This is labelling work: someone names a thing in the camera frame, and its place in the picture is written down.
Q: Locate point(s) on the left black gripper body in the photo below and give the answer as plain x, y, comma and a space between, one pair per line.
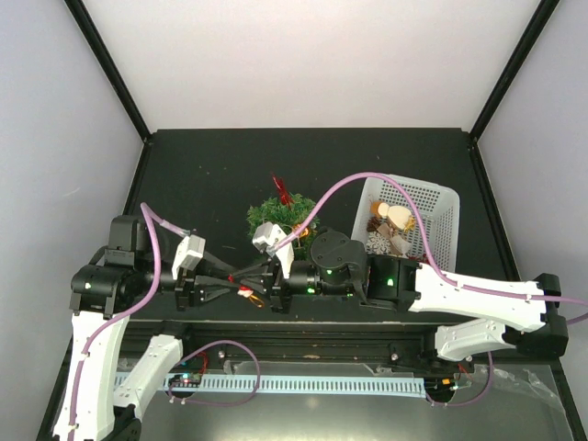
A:
184, 285

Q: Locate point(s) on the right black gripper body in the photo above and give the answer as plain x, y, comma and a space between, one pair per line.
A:
281, 300

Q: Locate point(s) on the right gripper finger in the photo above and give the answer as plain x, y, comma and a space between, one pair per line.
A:
257, 270
259, 285

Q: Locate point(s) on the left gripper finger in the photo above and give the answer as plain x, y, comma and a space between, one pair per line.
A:
209, 288
210, 265

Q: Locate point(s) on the small green christmas tree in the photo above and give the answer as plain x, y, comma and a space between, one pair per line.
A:
273, 211

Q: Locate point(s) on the red star tree topper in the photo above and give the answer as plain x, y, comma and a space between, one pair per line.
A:
283, 194

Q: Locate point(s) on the white plastic basket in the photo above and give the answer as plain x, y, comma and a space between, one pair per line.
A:
437, 205

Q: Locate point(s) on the red bell ornament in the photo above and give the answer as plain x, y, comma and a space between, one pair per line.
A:
247, 292

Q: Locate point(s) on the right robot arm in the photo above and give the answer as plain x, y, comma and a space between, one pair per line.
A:
499, 314

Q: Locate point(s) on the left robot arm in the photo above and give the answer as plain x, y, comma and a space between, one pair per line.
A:
144, 255

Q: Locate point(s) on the white snowflake ornament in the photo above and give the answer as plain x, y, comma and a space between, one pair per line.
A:
378, 244

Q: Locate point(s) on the pine cone ornament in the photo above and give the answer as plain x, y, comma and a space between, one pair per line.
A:
373, 224

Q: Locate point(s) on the burlap lace bow ornament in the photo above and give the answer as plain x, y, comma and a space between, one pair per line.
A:
398, 245

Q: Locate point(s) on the wooden snowman ornament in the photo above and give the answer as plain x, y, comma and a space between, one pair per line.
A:
399, 217

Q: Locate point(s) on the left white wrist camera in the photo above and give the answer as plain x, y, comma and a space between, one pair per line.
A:
188, 254

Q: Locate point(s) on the light blue cable duct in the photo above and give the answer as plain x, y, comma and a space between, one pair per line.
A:
280, 384

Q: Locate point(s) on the left black frame post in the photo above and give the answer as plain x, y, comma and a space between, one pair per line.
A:
87, 26

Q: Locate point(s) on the black frame post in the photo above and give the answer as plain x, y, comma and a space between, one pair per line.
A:
87, 26
533, 30

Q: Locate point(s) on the right black frame post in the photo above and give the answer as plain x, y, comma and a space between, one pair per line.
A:
533, 30

